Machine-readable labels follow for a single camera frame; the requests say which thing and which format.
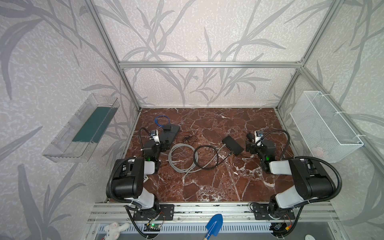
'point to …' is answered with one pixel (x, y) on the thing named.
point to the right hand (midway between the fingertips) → (254, 135)
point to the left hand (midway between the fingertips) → (162, 133)
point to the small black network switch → (232, 145)
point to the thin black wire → (186, 138)
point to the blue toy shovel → (214, 226)
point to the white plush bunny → (113, 230)
